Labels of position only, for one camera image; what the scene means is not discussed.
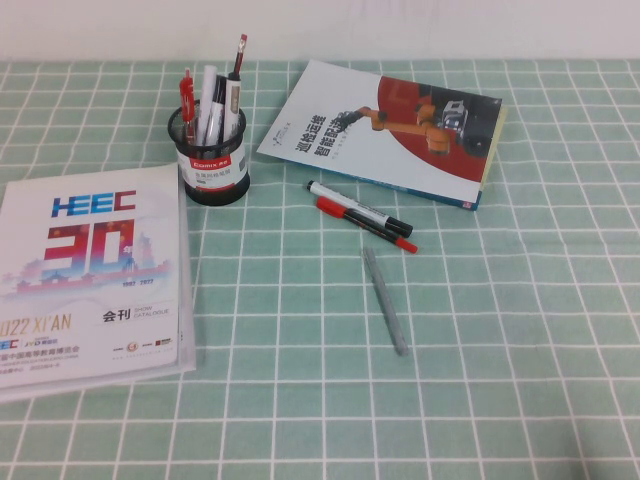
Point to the green checked tablecloth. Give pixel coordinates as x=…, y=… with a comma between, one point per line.
x=500, y=350

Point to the white marker with grey label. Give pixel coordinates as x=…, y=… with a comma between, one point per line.
x=232, y=102

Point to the red gel pen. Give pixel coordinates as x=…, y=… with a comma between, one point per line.
x=186, y=97

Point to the white marker with black cap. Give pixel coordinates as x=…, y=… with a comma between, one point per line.
x=350, y=202

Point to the white pen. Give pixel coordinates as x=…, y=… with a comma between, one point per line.
x=209, y=90

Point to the slim black marker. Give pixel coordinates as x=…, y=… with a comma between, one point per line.
x=220, y=95

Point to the white HEEC catalogue book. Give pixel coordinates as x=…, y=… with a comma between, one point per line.
x=186, y=300

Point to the black mesh pen holder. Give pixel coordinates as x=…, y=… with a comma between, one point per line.
x=215, y=192

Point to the grey pen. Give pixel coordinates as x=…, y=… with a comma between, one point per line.
x=385, y=300

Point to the book with orange robot cover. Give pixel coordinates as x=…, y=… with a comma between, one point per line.
x=375, y=150

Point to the white HEEC catalogue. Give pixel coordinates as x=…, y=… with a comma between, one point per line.
x=90, y=250

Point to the red and black marker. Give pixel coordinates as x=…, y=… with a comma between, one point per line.
x=330, y=206

